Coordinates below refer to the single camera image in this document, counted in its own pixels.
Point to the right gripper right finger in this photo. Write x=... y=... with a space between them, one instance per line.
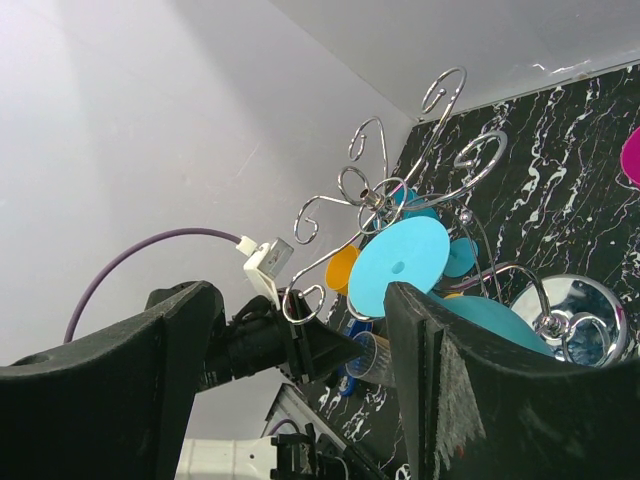
x=474 y=405

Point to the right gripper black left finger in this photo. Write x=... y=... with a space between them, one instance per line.
x=114 y=404

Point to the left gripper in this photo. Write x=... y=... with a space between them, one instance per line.
x=252 y=343

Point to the clear wine glass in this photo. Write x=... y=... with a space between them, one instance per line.
x=374 y=365

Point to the blue wine glass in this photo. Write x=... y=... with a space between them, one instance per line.
x=393 y=256
x=456 y=257

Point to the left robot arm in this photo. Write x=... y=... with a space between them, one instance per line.
x=301 y=454

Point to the orange wine glass right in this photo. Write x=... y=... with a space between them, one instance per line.
x=339 y=269

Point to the chrome wine glass rack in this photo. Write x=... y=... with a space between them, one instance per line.
x=534 y=181

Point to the magenta wine glass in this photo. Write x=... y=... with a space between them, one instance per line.
x=630 y=158

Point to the blue carabiner clip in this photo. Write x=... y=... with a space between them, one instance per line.
x=347 y=382

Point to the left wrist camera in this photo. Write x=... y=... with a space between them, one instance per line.
x=264 y=263

